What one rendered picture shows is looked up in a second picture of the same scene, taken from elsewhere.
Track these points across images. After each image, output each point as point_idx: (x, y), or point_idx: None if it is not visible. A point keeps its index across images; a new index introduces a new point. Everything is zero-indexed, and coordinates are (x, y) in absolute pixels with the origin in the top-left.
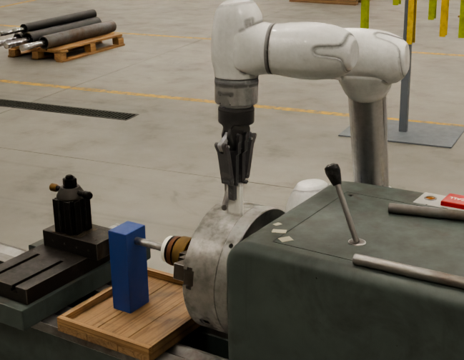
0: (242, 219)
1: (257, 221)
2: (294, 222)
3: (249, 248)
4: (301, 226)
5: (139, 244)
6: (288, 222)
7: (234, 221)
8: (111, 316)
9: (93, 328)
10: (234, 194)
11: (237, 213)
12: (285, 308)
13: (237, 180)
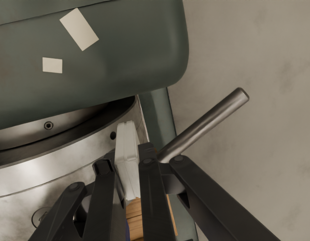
0: (62, 170)
1: (37, 151)
2: (8, 42)
3: (183, 26)
4: (12, 6)
5: None
6: (21, 53)
7: (74, 177)
8: (138, 217)
9: (169, 205)
10: (148, 149)
11: (135, 128)
12: None
13: (145, 169)
